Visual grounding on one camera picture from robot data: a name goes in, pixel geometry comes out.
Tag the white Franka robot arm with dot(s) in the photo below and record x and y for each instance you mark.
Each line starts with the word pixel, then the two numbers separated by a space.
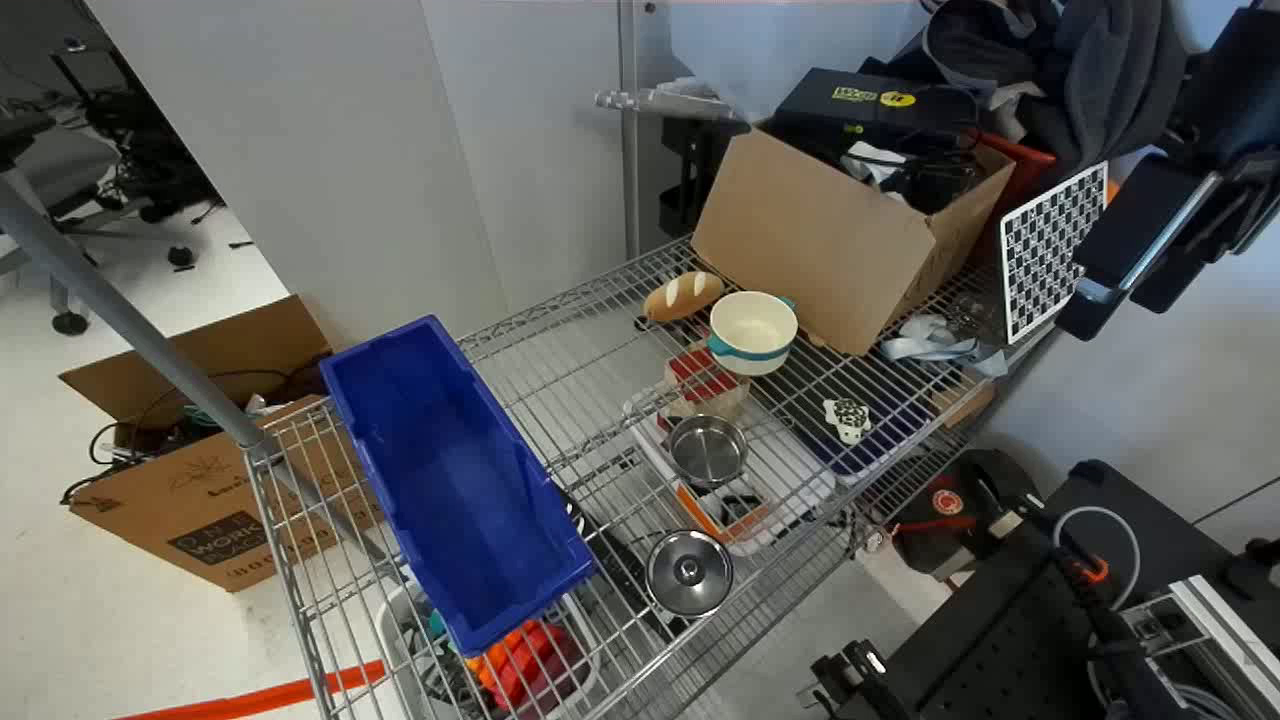
pixel 1207 194

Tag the orange red object in basket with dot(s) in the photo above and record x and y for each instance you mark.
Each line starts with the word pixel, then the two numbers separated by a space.
pixel 526 665

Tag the red and white toy box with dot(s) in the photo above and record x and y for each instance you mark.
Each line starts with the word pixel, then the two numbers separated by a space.
pixel 706 385

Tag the bread loaf toy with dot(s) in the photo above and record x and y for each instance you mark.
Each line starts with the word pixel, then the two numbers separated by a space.
pixel 680 296

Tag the cream bowl with teal band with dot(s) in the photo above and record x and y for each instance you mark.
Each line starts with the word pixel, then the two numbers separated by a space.
pixel 750 333

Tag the small metal pot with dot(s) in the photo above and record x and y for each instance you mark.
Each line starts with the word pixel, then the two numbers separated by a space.
pixel 706 452

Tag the white tray with orange edge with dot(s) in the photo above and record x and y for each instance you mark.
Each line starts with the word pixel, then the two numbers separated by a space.
pixel 778 484

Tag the large open cardboard box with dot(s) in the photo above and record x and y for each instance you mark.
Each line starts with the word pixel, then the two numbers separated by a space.
pixel 847 253

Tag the small white green toy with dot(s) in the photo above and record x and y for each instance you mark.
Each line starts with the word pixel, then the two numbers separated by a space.
pixel 851 420

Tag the round metal pot lid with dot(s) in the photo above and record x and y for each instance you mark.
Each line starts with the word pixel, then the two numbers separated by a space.
pixel 689 575

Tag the blue plastic bin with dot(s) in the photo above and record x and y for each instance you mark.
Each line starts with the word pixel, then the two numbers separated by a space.
pixel 474 510

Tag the crumpled clear plastic wrap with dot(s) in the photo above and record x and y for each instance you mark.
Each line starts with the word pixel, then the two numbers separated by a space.
pixel 935 343

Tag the black box with yellow logo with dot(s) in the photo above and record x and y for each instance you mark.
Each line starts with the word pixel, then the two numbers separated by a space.
pixel 829 99

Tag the orange tape strip on floor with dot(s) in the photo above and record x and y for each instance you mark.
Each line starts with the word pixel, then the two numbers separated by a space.
pixel 271 697

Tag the cardboard box on floor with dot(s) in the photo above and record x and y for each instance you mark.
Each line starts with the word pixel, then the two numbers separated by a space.
pixel 178 480

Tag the black office chair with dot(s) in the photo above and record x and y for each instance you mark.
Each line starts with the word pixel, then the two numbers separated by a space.
pixel 101 156

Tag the grey metal pole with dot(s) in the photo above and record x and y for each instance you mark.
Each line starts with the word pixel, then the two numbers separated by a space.
pixel 68 269

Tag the wire shelf rack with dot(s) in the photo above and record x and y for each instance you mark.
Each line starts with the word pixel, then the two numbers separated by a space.
pixel 576 373

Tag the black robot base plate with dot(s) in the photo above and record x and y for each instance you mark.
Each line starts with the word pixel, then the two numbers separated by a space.
pixel 1092 603

